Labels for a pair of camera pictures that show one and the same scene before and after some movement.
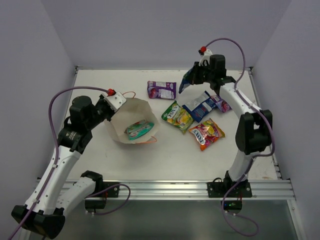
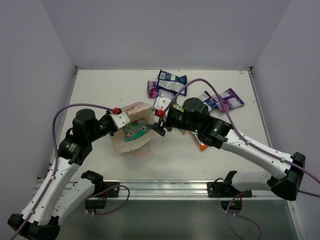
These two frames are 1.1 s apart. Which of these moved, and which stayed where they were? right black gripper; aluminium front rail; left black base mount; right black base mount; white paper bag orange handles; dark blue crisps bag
Moved: white paper bag orange handles; dark blue crisps bag; right black gripper
Stayed: right black base mount; aluminium front rail; left black base mount
